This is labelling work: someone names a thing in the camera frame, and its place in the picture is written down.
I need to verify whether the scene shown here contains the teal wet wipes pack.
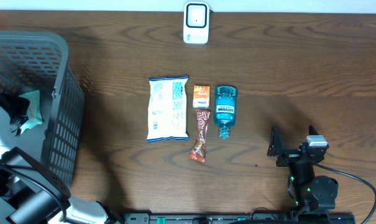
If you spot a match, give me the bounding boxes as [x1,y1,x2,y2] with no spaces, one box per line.
[20,90,43,134]

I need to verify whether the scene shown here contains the teal mouthwash bottle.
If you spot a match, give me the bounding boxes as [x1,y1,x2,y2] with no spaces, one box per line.
[214,85,238,139]

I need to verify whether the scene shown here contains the red orange candy bar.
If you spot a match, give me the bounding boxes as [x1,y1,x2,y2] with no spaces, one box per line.
[190,109,211,163]

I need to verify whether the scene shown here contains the small orange tissue pack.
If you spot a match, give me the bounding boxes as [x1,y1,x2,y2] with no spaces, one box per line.
[193,85,210,109]

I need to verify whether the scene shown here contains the cream snack bag blue edges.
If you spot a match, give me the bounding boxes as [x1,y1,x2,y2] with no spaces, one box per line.
[147,76,189,142]

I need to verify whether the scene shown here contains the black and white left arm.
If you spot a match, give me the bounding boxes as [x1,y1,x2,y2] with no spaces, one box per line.
[0,76,123,223]

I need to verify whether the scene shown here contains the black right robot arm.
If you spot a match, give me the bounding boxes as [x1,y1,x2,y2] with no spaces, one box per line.
[267,125,339,212]

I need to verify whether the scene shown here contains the white barcode scanner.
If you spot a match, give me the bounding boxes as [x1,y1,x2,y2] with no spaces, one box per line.
[183,1,210,44]

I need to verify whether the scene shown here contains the dark grey plastic basket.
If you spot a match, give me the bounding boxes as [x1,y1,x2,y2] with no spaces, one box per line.
[0,31,85,187]

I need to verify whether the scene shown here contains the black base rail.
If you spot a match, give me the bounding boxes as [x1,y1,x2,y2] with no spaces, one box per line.
[123,211,356,224]

